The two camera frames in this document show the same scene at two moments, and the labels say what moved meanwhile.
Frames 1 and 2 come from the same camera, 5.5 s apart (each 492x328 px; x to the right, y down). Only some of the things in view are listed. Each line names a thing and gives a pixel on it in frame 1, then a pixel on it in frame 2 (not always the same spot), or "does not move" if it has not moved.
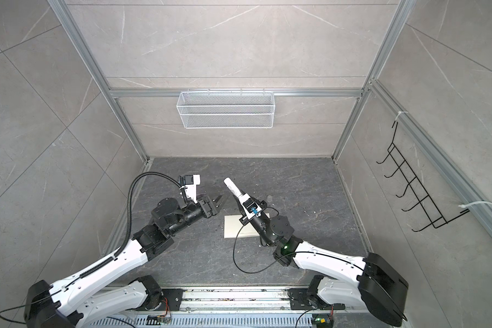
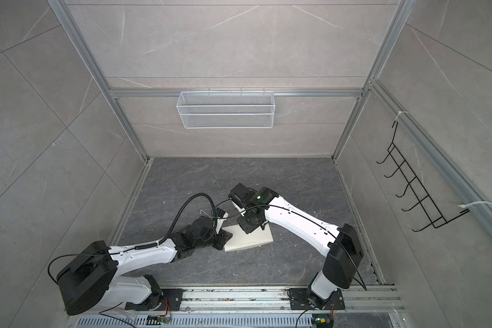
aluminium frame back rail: x=277 y=91 does not move
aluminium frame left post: x=97 y=76 does not move
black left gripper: x=209 y=209 to x=223 y=236
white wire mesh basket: x=225 y=110 does not move
